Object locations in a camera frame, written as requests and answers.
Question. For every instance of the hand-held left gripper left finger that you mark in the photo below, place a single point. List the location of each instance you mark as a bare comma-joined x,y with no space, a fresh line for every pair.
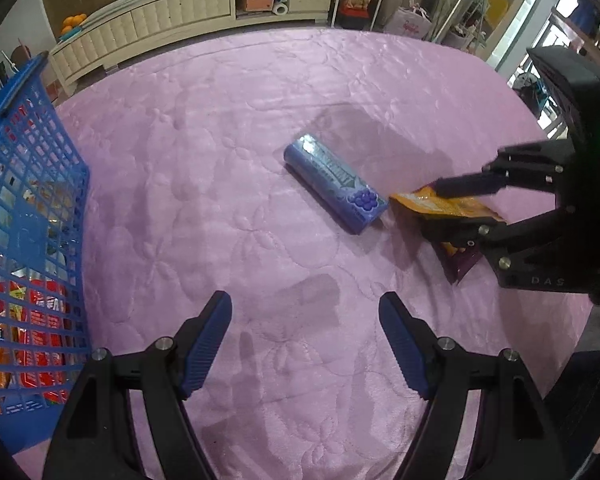
205,350

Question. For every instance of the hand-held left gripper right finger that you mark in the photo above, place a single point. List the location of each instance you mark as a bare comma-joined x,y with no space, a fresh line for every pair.
405,350

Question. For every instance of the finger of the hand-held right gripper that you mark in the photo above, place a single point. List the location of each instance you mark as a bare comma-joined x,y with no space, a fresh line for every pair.
480,234
480,180

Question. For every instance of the purple yellow snack packet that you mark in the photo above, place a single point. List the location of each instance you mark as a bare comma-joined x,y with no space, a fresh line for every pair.
460,262

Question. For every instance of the small orange snack packet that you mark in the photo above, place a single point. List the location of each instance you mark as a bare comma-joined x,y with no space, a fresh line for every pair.
445,206

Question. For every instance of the purple candy roll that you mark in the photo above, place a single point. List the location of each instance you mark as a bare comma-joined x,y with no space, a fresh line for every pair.
330,182

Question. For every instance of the red snack packet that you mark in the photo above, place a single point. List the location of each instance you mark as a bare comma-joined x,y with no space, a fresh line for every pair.
40,305

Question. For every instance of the blue plastic basket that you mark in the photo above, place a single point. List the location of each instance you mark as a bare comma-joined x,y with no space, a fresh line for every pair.
25,87

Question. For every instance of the white shopping bag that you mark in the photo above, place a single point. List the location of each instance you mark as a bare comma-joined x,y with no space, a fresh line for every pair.
407,22

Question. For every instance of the pink quilted blanket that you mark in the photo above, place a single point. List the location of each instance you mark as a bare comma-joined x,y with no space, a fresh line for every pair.
230,135

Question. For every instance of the white tape roll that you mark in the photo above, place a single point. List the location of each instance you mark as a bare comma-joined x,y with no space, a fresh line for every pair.
281,8

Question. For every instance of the orange box in cabinet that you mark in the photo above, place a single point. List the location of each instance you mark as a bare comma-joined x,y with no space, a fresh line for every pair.
258,4

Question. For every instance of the cream tv cabinet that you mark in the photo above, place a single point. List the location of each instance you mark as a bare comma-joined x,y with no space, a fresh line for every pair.
155,15

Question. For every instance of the small brown round disc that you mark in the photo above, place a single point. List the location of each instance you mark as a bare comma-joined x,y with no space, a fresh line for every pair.
20,55

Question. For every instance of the pile of oranges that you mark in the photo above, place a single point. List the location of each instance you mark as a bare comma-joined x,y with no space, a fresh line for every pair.
74,22

